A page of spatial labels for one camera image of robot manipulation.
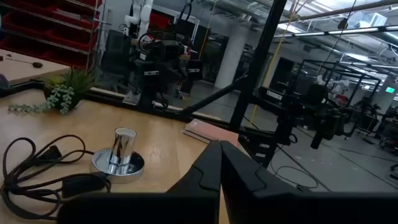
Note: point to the red storage shelf rack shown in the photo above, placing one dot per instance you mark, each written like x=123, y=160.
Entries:
x=46, y=25

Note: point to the green exit sign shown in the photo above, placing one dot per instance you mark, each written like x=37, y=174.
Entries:
x=390, y=90

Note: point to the potted succulent plant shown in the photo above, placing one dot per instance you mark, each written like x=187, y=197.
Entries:
x=71, y=82

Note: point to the long ceiling light strip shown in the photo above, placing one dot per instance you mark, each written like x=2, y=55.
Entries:
x=351, y=31

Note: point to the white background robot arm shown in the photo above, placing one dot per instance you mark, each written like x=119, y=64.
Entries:
x=143, y=15

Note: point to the chrome lamp base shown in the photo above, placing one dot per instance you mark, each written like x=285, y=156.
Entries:
x=119, y=155

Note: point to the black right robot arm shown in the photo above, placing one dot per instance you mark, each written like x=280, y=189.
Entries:
x=273, y=95

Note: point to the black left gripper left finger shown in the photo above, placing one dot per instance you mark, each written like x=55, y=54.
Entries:
x=205, y=186

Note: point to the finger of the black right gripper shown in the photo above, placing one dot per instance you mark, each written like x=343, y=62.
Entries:
x=317, y=140

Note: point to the background black robot station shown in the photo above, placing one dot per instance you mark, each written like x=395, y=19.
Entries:
x=161, y=62

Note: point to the background black robot rig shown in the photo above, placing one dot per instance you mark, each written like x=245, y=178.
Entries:
x=314, y=93

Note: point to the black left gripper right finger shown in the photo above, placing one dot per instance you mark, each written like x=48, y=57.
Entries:
x=248, y=193

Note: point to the pink spiral notebook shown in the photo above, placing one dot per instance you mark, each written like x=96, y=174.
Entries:
x=211, y=130

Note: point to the light wooden desk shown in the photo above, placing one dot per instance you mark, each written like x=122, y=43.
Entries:
x=18, y=71

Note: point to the white round pillar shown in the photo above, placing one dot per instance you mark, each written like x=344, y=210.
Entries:
x=231, y=56

